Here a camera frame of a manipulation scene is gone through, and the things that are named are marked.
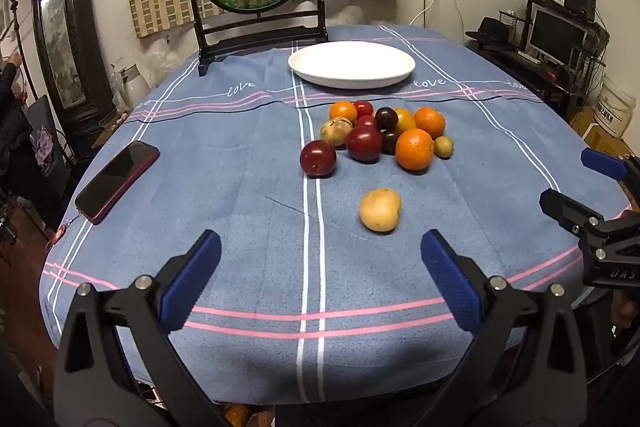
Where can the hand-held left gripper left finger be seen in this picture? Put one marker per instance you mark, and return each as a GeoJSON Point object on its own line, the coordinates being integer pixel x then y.
{"type": "Point", "coordinates": [192, 279]}

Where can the white jug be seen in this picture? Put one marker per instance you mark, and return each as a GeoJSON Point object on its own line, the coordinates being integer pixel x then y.
{"type": "Point", "coordinates": [134, 84]}

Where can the blue striped tablecloth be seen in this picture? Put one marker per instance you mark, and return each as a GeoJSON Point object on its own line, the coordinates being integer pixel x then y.
{"type": "Point", "coordinates": [225, 187]}

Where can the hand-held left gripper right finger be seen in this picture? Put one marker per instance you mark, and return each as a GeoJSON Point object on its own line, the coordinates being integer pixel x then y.
{"type": "Point", "coordinates": [450, 279]}

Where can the red smartphone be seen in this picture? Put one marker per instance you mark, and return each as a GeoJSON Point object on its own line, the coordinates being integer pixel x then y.
{"type": "Point", "coordinates": [117, 181]}

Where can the dark purple plum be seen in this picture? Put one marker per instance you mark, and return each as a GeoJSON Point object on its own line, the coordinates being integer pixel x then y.
{"type": "Point", "coordinates": [389, 141]}
{"type": "Point", "coordinates": [386, 117]}

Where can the black hat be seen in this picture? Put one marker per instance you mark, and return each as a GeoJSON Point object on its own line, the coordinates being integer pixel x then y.
{"type": "Point", "coordinates": [492, 32]}

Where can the small yellow green fruit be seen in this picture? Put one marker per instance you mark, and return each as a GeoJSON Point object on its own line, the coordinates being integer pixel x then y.
{"type": "Point", "coordinates": [443, 146]}

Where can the dark framed painting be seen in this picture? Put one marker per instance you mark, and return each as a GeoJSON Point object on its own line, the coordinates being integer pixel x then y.
{"type": "Point", "coordinates": [62, 42]}

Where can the red phone charm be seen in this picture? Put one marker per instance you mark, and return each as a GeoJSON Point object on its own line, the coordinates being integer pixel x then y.
{"type": "Point", "coordinates": [60, 234]}

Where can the dark media stand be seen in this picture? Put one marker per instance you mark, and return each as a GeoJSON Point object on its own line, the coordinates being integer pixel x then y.
{"type": "Point", "coordinates": [555, 79]}

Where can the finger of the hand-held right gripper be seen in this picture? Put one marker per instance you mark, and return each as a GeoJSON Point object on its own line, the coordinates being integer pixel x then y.
{"type": "Point", "coordinates": [602, 162]}
{"type": "Point", "coordinates": [562, 207]}

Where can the chair with purple cushion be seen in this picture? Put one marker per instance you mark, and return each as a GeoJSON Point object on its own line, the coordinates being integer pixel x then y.
{"type": "Point", "coordinates": [47, 142]}

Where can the white bucket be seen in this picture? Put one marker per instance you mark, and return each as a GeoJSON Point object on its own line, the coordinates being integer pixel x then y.
{"type": "Point", "coordinates": [616, 107]}

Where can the computer monitor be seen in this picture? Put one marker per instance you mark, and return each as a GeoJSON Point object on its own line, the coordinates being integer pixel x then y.
{"type": "Point", "coordinates": [556, 31]}

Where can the large red plum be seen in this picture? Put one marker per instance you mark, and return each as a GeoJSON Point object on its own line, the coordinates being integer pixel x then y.
{"type": "Point", "coordinates": [364, 144]}
{"type": "Point", "coordinates": [317, 158]}

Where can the white oval plate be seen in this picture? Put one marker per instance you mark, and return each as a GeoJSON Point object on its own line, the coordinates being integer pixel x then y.
{"type": "Point", "coordinates": [350, 63]}

